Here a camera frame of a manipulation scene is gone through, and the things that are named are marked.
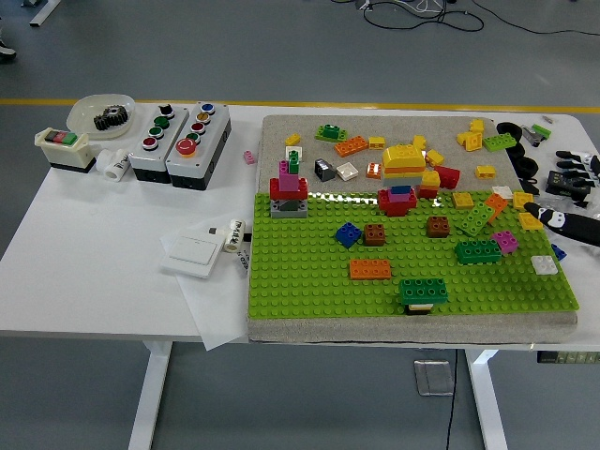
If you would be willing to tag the white upturned 2x2 brick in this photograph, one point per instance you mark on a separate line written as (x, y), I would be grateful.
(347, 171)

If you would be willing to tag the lime and dark green bricks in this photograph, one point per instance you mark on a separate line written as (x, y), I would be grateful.
(329, 133)

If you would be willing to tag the metal floor socket plate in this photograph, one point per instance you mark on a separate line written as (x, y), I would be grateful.
(433, 377)

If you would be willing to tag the magenta 2x2 brick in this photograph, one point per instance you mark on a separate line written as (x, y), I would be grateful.
(506, 241)

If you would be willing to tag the dark grey sloped brick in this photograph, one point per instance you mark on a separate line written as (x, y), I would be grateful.
(323, 169)

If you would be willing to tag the blue 2x2 brick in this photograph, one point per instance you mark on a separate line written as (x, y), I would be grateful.
(348, 234)

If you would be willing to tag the white labelled pipe tee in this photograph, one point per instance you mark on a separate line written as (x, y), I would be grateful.
(234, 236)

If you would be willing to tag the grey control box emergency stop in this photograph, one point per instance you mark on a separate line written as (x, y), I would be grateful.
(197, 164)

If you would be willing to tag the yellow upturned brick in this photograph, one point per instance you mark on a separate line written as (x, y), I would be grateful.
(471, 140)

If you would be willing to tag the grey red pink green tower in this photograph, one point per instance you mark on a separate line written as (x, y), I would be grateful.
(288, 190)

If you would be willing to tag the orange 2x4 brick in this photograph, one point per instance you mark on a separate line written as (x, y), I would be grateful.
(351, 145)
(370, 270)

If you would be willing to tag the grey control box black selector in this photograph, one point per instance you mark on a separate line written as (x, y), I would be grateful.
(150, 161)

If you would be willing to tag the black rubber tyre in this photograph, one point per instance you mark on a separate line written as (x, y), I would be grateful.
(500, 126)
(521, 165)
(518, 151)

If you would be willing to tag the dark green 2x4 brick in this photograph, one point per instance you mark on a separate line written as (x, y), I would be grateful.
(478, 253)
(422, 290)

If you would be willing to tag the orange 2x2 brick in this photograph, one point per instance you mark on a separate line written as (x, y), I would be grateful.
(497, 202)

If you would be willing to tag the person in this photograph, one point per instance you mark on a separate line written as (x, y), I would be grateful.
(7, 51)

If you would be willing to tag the small pink brick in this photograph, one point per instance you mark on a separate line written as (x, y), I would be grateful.
(250, 157)

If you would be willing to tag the yellow 2x2 brick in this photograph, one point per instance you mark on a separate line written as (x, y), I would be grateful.
(463, 200)
(521, 199)
(527, 222)

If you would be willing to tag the white paper sheet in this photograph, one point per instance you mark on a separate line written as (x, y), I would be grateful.
(211, 309)

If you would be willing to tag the brown 2x2 brick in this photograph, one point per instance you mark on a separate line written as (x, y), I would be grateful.
(438, 227)
(375, 235)

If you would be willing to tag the small orange brick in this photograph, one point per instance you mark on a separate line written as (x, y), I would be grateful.
(373, 170)

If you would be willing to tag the red pink blue brick stack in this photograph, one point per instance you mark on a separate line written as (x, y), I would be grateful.
(397, 204)

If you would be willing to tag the translucent white bowl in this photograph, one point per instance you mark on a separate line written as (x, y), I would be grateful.
(82, 115)

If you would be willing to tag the grey green small tool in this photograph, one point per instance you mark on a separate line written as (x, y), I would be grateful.
(532, 135)

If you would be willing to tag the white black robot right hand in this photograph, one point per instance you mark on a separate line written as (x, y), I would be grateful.
(572, 225)

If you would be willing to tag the red sloped brick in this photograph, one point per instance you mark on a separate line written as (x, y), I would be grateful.
(449, 175)

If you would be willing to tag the cream switch box red green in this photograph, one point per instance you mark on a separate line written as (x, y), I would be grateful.
(65, 154)

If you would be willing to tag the white printed label strip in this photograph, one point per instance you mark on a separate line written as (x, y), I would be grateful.
(244, 265)

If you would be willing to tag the table height control panel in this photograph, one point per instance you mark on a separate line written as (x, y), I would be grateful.
(567, 357)

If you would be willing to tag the yellow orange grey brick stack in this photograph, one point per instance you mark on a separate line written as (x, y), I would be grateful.
(403, 157)

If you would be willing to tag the white frame brick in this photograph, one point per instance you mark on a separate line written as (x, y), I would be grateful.
(295, 148)

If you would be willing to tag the grey metal frame foot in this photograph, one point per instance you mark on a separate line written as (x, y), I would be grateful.
(42, 11)

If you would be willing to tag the small yellow brick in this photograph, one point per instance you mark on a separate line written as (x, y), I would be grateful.
(418, 142)
(485, 172)
(293, 139)
(434, 157)
(477, 125)
(376, 143)

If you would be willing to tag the yellow red brick stack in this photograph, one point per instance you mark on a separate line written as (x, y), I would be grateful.
(429, 180)

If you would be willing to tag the white wall switch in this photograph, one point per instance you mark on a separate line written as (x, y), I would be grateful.
(192, 253)

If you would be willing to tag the white table leg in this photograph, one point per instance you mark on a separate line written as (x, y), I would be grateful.
(150, 398)
(487, 408)

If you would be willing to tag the black metal gear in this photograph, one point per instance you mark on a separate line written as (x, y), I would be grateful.
(110, 119)

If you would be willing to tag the small blue brick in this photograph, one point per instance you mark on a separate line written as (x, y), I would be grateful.
(559, 252)

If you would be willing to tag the lime green 2x4 brick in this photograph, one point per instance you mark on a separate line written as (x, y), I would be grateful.
(499, 142)
(475, 219)

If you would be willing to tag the white yellow black brick stack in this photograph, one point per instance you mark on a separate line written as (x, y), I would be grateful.
(418, 308)

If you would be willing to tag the white pipe fitting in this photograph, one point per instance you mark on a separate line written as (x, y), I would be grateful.
(112, 166)

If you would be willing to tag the black electronic device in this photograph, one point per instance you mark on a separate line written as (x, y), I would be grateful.
(562, 185)

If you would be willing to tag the lime green studded baseplate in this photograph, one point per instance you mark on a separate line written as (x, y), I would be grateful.
(304, 281)

